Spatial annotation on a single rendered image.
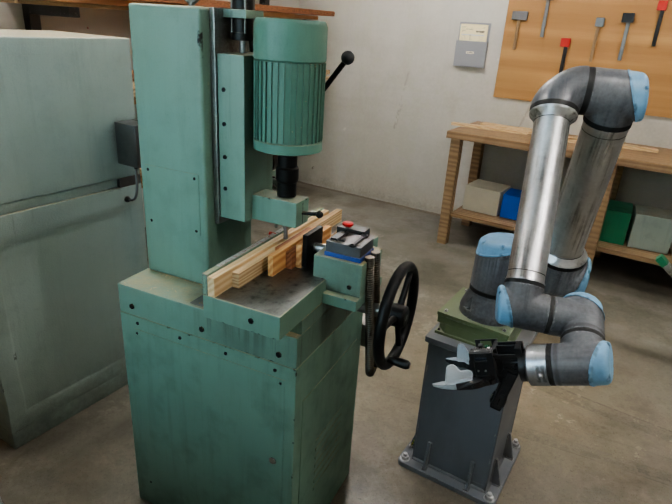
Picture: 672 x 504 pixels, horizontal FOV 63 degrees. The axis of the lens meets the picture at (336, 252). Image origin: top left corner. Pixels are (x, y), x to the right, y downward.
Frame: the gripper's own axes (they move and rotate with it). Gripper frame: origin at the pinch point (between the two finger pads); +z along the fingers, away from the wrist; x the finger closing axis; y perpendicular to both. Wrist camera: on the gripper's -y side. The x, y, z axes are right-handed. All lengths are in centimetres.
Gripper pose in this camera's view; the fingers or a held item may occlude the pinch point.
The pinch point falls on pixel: (442, 374)
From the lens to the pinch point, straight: 136.9
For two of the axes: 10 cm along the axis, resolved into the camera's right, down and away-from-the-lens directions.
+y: -2.6, -9.4, -2.3
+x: -4.2, 3.2, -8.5
